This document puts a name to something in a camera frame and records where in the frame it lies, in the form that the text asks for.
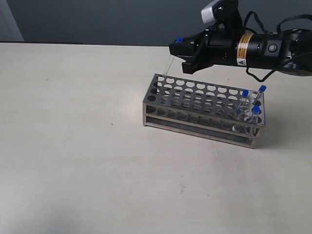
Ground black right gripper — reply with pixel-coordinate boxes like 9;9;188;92
171;28;244;74

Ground stainless steel test tube rack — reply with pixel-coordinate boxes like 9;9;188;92
142;74;266;148

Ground blue-capped clear tube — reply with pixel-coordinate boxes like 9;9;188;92
237;90;249;117
252;85;267;105
249;106;260;135

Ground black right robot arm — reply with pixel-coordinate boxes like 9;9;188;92
169;28;312;77

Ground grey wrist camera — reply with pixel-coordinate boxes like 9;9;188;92
201;0;222;24

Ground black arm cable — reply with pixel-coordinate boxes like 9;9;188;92
242;11;312;83

